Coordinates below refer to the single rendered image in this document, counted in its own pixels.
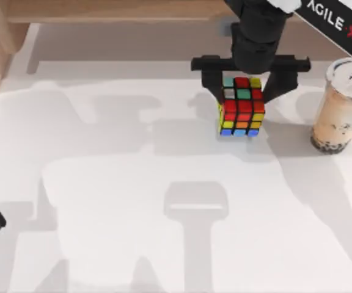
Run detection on multicoloured puzzle cube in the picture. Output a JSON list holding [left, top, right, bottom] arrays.
[[218, 76, 266, 137]]

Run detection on bubble tea cup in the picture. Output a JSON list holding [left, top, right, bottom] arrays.
[[310, 57, 352, 155]]

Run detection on wooden cupboard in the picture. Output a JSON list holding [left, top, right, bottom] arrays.
[[0, 0, 244, 94]]

